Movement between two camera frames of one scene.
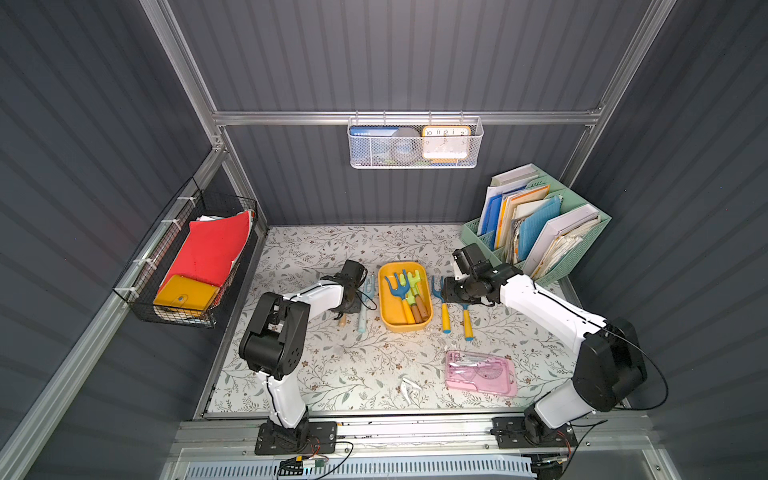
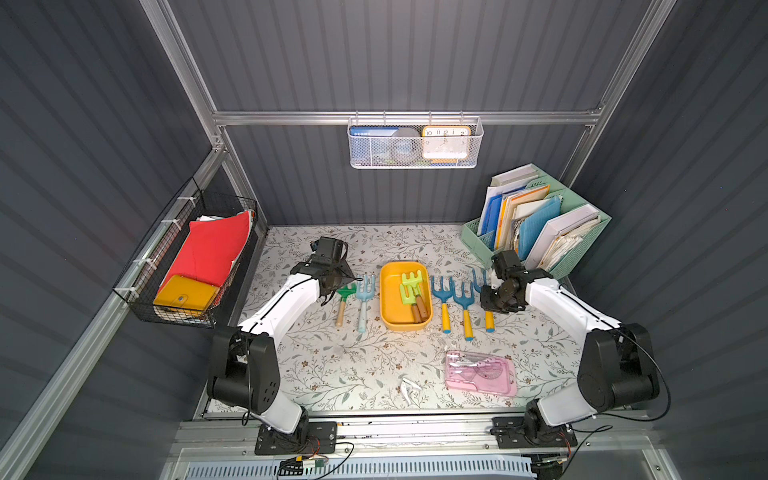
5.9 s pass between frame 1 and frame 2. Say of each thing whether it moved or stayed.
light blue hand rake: stayed
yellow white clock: stayed
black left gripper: moved
